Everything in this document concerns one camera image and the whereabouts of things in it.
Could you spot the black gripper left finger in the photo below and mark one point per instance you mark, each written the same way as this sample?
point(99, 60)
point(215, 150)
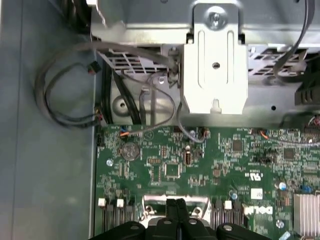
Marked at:
point(171, 210)

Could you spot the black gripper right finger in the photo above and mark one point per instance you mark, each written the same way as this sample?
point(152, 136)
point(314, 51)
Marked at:
point(182, 210)

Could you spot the metal socket cover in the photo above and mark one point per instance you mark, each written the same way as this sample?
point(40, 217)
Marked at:
point(156, 198)

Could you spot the green motherboard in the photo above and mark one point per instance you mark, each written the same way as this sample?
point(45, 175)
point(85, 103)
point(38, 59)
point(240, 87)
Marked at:
point(212, 162)

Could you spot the round coin battery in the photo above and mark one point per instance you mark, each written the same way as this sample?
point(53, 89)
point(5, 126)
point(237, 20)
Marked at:
point(130, 151)

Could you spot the silver chipset heatsink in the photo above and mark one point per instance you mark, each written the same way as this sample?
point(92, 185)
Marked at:
point(307, 212)

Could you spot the silver metal disk bay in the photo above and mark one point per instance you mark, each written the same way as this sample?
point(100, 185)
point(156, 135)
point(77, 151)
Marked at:
point(215, 82)

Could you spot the black plastic disk bay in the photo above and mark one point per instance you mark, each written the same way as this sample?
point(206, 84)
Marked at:
point(307, 95)

